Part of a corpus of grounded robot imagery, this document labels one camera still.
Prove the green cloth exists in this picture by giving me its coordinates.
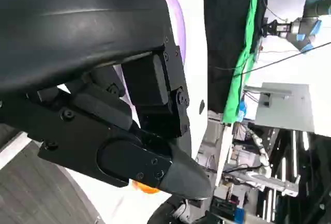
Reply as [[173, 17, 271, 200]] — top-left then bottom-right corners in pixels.
[[222, 0, 268, 124]]

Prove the silver machine part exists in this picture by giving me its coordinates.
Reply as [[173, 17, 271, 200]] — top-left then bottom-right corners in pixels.
[[223, 167, 302, 198]]

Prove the black backdrop cloth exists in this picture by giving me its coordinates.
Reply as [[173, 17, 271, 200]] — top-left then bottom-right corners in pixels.
[[203, 0, 275, 113]]

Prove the thin black background cable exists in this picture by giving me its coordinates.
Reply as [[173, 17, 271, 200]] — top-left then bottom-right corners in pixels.
[[214, 41, 331, 78]]

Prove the lilac plate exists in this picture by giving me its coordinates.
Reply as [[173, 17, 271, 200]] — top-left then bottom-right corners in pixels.
[[115, 0, 187, 106]]

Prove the grey metal box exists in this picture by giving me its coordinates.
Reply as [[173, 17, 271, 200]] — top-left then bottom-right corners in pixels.
[[244, 82, 319, 134]]

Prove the orange white toy bread roll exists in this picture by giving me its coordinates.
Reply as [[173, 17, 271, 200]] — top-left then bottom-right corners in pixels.
[[130, 179, 161, 195]]

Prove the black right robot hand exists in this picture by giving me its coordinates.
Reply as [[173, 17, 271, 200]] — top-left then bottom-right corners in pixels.
[[148, 197, 207, 224]]

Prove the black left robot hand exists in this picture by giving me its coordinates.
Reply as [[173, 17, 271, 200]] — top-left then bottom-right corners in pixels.
[[0, 0, 213, 201]]

